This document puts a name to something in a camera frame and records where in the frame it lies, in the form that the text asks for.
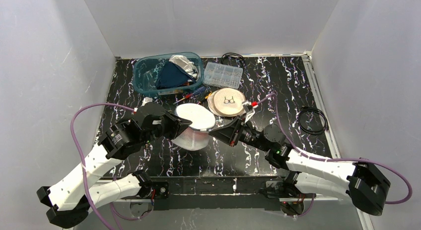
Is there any teal plastic bin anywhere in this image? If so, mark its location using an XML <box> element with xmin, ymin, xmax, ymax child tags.
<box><xmin>133</xmin><ymin>52</ymin><xmax>204</xmax><ymax>98</ymax></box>

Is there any dark blue lace bra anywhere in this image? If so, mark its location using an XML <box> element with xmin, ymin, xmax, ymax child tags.
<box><xmin>155</xmin><ymin>62</ymin><xmax>197</xmax><ymax>89</ymax></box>

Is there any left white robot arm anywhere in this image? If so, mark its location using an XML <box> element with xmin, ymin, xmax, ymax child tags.
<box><xmin>37</xmin><ymin>102</ymin><xmax>192</xmax><ymax>229</ymax></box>

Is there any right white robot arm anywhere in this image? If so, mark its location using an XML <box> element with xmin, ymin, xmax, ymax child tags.
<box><xmin>209</xmin><ymin>117</ymin><xmax>390</xmax><ymax>216</ymax></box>

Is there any red blue screwdriver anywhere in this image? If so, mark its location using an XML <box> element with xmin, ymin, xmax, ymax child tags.
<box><xmin>173</xmin><ymin>86</ymin><xmax>206</xmax><ymax>104</ymax></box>

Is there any clear plastic screw box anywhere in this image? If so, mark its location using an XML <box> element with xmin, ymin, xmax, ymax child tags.
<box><xmin>203</xmin><ymin>62</ymin><xmax>243</xmax><ymax>89</ymax></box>

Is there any white cloth in bin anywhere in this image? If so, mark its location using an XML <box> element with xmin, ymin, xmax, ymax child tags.
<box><xmin>169</xmin><ymin>55</ymin><xmax>199</xmax><ymax>79</ymax></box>

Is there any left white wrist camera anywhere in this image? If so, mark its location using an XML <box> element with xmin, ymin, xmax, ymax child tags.
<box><xmin>141</xmin><ymin>97</ymin><xmax>153</xmax><ymax>106</ymax></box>

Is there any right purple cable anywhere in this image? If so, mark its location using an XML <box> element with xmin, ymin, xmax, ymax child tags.
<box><xmin>251</xmin><ymin>92</ymin><xmax>413</xmax><ymax>205</ymax></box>

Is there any purple cable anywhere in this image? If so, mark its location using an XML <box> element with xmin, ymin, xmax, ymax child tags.
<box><xmin>251</xmin><ymin>92</ymin><xmax>413</xmax><ymax>205</ymax></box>
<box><xmin>70</xmin><ymin>103</ymin><xmax>155</xmax><ymax>230</ymax></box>

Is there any black cable coil right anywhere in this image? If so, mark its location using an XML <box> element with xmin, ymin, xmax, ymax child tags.
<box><xmin>297</xmin><ymin>106</ymin><xmax>328</xmax><ymax>136</ymax></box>

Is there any black cable coil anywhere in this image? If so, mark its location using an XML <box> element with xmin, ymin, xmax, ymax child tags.
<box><xmin>297</xmin><ymin>106</ymin><xmax>328</xmax><ymax>136</ymax></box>
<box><xmin>220</xmin><ymin>53</ymin><xmax>246</xmax><ymax>68</ymax></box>

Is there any black cable coil rear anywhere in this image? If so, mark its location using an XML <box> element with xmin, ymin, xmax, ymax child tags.
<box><xmin>220</xmin><ymin>53</ymin><xmax>246</xmax><ymax>68</ymax></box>

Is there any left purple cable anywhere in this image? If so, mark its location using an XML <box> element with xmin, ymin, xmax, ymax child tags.
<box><xmin>70</xmin><ymin>103</ymin><xmax>155</xmax><ymax>230</ymax></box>

